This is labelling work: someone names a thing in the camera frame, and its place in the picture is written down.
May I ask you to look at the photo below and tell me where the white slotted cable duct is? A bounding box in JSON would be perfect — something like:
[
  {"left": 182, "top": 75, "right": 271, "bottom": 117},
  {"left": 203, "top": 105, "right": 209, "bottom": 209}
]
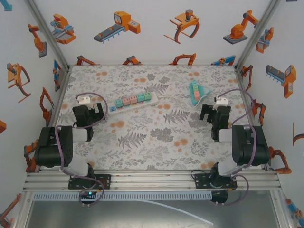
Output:
[{"left": 33, "top": 192, "right": 212, "bottom": 200}]

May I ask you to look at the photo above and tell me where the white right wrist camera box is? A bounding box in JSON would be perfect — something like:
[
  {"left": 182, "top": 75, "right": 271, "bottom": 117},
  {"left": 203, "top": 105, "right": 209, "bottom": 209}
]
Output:
[{"left": 214, "top": 95, "right": 228, "bottom": 107}]

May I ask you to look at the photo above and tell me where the floral table mat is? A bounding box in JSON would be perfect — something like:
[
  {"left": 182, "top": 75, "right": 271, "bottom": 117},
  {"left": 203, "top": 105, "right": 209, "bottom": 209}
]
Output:
[{"left": 44, "top": 64, "right": 266, "bottom": 171}]

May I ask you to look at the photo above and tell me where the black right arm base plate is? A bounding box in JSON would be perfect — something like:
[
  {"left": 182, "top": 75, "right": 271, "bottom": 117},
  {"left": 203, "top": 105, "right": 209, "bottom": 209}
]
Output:
[{"left": 194, "top": 173, "right": 238, "bottom": 190}]

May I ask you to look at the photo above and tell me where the aluminium corner post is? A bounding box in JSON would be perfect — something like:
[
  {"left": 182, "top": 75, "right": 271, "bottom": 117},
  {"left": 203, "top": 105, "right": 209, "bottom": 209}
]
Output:
[
  {"left": 234, "top": 0, "right": 283, "bottom": 69},
  {"left": 23, "top": 0, "right": 71, "bottom": 69}
]

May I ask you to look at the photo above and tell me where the steel sheet panel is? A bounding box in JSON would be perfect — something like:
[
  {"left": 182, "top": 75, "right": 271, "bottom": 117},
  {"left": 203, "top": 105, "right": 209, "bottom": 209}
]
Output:
[{"left": 23, "top": 199, "right": 282, "bottom": 228}]

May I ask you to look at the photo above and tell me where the aluminium side rail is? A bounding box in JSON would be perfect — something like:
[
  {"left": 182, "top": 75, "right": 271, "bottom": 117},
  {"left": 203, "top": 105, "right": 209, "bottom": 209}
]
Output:
[
  {"left": 35, "top": 66, "right": 72, "bottom": 172},
  {"left": 234, "top": 65, "right": 271, "bottom": 171}
]

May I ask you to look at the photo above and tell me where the aluminium front rail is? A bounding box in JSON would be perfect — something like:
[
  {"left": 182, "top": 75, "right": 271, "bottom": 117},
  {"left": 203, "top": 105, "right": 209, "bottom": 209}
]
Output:
[{"left": 22, "top": 171, "right": 282, "bottom": 192}]

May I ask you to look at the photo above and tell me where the white power strip cable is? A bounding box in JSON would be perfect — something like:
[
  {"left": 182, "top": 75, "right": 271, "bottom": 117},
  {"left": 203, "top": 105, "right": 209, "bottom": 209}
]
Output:
[{"left": 157, "top": 94, "right": 190, "bottom": 110}]

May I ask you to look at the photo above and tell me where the teal power strip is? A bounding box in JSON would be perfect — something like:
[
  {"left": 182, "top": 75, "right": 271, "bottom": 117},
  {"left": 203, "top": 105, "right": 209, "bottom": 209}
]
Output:
[{"left": 189, "top": 80, "right": 212, "bottom": 107}]

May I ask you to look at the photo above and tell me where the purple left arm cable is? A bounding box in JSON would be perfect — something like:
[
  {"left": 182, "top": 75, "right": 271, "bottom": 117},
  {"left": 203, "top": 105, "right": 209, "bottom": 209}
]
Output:
[{"left": 54, "top": 92, "right": 108, "bottom": 208}]

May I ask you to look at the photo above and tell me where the circuit board with LED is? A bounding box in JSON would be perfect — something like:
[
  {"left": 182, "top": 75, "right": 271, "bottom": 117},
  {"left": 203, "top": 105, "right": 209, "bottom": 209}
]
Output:
[{"left": 79, "top": 189, "right": 98, "bottom": 200}]

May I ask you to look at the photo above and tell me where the white power strip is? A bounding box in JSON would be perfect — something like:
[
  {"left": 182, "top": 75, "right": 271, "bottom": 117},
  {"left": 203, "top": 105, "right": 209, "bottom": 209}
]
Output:
[{"left": 108, "top": 91, "right": 160, "bottom": 116}]

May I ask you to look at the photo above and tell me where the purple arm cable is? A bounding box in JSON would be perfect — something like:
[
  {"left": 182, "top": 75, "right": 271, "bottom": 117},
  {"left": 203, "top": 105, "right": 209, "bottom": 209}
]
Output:
[
  {"left": 54, "top": 92, "right": 108, "bottom": 208},
  {"left": 215, "top": 88, "right": 259, "bottom": 207}
]

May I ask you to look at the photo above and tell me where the black connector box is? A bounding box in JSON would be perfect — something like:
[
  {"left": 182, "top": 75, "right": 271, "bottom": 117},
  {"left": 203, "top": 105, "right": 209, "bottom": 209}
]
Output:
[{"left": 210, "top": 190, "right": 228, "bottom": 204}]

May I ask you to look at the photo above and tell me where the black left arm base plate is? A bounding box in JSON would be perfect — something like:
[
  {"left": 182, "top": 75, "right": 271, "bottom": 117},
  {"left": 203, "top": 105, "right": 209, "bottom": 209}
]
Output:
[{"left": 68, "top": 174, "right": 112, "bottom": 190}]

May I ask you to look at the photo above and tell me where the white cable of teal strip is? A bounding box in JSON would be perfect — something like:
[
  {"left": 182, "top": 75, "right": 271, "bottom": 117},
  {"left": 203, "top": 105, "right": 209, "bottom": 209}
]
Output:
[{"left": 189, "top": 91, "right": 212, "bottom": 110}]

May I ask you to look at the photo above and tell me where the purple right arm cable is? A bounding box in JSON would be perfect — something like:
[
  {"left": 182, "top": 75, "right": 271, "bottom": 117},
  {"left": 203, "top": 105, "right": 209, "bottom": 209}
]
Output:
[{"left": 215, "top": 88, "right": 259, "bottom": 207}]

